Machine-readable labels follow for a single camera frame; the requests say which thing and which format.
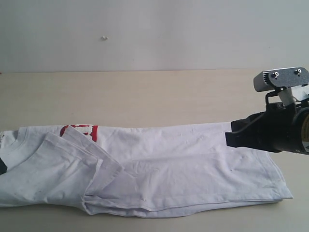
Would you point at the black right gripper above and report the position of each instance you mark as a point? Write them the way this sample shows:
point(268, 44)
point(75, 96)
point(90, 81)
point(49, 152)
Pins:
point(275, 130)

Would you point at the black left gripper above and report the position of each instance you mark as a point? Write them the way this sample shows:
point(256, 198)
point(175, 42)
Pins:
point(3, 167)

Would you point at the white t-shirt red lettering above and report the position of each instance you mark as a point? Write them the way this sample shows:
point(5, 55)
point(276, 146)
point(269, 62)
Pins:
point(145, 172)

